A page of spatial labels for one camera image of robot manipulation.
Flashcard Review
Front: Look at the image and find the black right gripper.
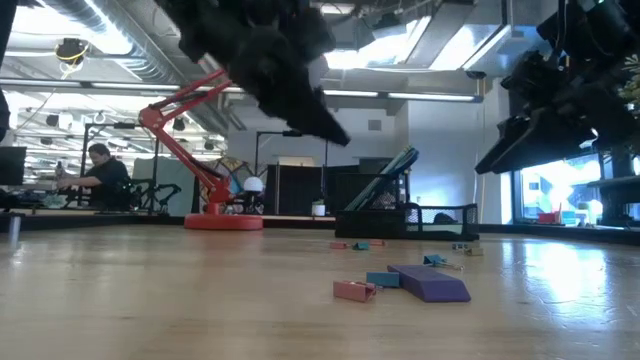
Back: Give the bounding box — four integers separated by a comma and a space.
474, 49, 640, 175

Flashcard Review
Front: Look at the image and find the red desk lamp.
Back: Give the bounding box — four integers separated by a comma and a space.
138, 67, 265, 232

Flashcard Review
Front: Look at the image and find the black ceiling cable reel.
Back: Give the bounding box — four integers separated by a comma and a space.
54, 37, 91, 69

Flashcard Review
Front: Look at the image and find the colourful patterned panel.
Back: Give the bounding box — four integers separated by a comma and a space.
214, 155, 251, 192

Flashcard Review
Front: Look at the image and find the black computer monitor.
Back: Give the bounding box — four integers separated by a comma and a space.
0, 145, 28, 187

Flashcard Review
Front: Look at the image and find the green pencil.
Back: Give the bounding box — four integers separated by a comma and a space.
343, 152, 409, 211

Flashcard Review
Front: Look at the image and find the black rectangular stand frame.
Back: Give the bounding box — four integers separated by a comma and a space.
254, 129, 330, 169

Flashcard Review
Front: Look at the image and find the purple eraser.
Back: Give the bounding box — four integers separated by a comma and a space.
386, 264, 473, 304

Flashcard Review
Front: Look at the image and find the artificial potted plant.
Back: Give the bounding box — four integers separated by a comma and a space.
617, 52, 640, 106

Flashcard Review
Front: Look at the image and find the person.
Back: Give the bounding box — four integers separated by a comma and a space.
55, 143, 132, 211

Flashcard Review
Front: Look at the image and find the green sticky note pad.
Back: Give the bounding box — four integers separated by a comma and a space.
418, 222, 465, 236

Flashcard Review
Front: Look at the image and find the black mesh desk organizer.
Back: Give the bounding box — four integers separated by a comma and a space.
333, 172, 480, 243

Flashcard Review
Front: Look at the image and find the black partition panel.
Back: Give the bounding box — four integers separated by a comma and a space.
263, 163, 362, 217

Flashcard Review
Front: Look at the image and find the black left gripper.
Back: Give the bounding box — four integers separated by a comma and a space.
224, 29, 352, 148

